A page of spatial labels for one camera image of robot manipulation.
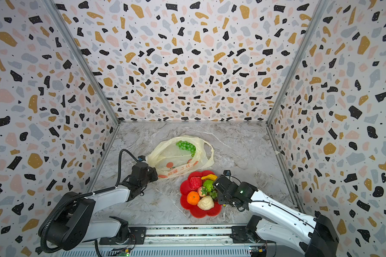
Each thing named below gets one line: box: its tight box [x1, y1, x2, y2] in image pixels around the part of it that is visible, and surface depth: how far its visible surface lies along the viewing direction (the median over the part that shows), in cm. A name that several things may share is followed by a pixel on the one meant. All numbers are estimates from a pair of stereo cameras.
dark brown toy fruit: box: [209, 189, 219, 201], surface depth 83 cm
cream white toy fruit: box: [197, 195, 215, 211], surface depth 81 cm
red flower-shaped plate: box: [180, 170, 223, 219], surface depth 82 cm
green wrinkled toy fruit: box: [202, 179, 214, 193], surface depth 85 cm
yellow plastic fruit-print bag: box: [146, 134, 215, 179], surface depth 98 cm
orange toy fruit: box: [186, 191, 200, 206], surface depth 83 cm
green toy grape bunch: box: [175, 140, 197, 157], surface depth 105 cm
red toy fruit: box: [189, 176, 203, 192], surface depth 87 cm
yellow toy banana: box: [201, 174, 218, 181], surface depth 89 cm
